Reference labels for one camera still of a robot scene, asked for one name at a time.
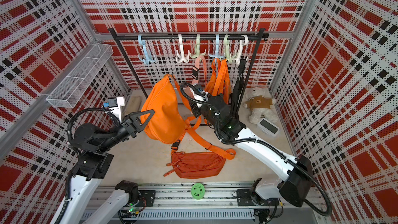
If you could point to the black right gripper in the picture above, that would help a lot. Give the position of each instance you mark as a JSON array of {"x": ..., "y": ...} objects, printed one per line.
[{"x": 195, "y": 109}]

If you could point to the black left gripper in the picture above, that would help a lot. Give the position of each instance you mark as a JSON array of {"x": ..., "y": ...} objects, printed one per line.
[{"x": 132, "y": 123}]

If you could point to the orange bottom bag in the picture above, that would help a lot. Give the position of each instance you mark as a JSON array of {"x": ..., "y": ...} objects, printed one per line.
[{"x": 166, "y": 125}]

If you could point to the orange sling bag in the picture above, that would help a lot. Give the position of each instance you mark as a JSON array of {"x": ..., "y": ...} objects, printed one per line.
[{"x": 220, "y": 80}]

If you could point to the pink sling bag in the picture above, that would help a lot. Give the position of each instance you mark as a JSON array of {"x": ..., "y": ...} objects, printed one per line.
[{"x": 198, "y": 68}]

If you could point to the dark rust orange bag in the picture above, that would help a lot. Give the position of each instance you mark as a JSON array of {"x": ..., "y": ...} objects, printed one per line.
[{"x": 195, "y": 165}]

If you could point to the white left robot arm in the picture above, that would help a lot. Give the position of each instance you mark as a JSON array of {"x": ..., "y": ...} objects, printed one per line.
[{"x": 92, "y": 145}]

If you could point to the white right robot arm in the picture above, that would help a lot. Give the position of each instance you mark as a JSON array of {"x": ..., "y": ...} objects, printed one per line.
[{"x": 295, "y": 175}]

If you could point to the white hook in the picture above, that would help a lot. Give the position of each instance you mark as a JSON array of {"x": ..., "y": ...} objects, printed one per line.
[
  {"x": 242, "y": 43},
  {"x": 180, "y": 56}
]

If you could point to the light blue hook far left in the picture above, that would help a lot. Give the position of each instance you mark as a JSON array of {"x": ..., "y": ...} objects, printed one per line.
[{"x": 148, "y": 58}]

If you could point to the white hook far right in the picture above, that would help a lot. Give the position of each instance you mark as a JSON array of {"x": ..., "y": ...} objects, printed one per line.
[{"x": 242, "y": 43}]

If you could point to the light green hook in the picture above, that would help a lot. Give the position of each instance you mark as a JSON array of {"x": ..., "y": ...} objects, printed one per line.
[{"x": 197, "y": 48}]

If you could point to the pale green hook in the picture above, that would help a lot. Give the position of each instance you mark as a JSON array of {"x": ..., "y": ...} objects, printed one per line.
[{"x": 228, "y": 56}]

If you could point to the beige glasses case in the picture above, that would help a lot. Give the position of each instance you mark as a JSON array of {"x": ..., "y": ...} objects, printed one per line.
[{"x": 133, "y": 105}]

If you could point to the white teddy bear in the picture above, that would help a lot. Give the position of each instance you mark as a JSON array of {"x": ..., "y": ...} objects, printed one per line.
[{"x": 260, "y": 106}]

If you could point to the white digital clock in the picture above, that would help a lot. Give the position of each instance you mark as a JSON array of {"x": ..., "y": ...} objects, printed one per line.
[{"x": 268, "y": 127}]

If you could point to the green round disc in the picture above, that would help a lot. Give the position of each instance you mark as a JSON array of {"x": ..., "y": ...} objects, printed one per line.
[{"x": 198, "y": 191}]

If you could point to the black metal clothes rack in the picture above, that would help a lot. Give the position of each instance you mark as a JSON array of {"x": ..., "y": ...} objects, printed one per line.
[{"x": 256, "y": 37}]

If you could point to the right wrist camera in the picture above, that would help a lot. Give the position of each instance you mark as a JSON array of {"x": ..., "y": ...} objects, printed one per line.
[{"x": 199, "y": 94}]

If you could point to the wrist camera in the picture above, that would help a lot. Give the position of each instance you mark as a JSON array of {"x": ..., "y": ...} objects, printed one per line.
[
  {"x": 199, "y": 94},
  {"x": 115, "y": 105}
]

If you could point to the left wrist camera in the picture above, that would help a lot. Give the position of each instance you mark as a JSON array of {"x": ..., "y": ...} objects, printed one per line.
[{"x": 115, "y": 105}]

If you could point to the white wire basket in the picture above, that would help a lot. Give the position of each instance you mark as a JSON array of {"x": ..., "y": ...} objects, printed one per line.
[{"x": 70, "y": 90}]

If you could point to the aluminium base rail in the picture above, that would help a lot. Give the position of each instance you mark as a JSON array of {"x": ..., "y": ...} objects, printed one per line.
[{"x": 222, "y": 201}]

